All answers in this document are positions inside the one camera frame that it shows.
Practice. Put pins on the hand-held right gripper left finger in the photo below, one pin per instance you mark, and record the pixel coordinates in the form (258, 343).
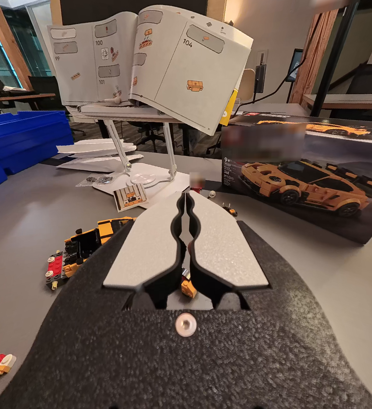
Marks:
(141, 255)

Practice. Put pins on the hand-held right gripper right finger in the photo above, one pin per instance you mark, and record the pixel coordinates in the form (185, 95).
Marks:
(230, 255)

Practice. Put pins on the small black orange lego subassembly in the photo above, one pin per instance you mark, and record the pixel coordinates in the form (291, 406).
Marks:
(230, 210)

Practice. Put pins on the yellow lego car model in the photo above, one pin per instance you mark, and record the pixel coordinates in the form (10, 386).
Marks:
(83, 242)

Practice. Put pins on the lego sticker sheet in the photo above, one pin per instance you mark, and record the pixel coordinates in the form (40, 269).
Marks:
(131, 197)

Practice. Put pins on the red lego minifigure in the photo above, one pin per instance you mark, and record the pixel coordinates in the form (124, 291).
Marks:
(196, 190)

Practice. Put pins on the lego set box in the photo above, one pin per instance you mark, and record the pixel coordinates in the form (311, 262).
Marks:
(317, 191)

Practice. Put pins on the lego instruction booklet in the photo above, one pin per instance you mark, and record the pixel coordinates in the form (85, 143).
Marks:
(173, 73)

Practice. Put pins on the clear bag of black parts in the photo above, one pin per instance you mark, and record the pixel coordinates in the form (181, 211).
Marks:
(96, 180)

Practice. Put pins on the white paper bag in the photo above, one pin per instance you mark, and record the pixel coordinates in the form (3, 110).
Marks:
(93, 162)
(90, 147)

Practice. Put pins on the black office chair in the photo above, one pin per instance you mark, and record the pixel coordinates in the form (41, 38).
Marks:
(45, 92)
(213, 145)
(151, 134)

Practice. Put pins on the wooden table with black legs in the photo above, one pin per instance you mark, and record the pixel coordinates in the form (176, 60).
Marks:
(192, 134)

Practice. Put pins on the white book stand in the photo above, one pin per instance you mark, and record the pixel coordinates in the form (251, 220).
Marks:
(125, 110)

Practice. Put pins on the yellow card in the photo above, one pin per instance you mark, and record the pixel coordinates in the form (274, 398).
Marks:
(230, 108)

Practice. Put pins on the beige chair back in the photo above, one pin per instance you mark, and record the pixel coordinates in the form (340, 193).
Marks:
(248, 86)

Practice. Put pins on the black office chair back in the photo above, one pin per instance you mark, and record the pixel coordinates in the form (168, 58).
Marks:
(45, 92)

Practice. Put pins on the wooden side table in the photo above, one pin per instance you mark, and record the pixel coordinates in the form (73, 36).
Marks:
(348, 100)

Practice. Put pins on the wooden office desk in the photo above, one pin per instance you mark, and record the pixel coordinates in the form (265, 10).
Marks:
(16, 96)

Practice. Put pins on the wooden pillar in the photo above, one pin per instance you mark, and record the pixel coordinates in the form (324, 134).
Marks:
(7, 41)
(315, 57)

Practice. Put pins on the large black screen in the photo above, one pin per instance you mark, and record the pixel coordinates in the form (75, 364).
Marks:
(93, 11)

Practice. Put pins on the black wall device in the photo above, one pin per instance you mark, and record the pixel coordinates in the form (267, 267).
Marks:
(260, 78)

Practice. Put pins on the small wall screen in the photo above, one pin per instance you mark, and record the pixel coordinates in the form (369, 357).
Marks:
(296, 65)

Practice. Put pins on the black metal post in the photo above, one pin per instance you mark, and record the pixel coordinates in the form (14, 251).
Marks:
(336, 57)

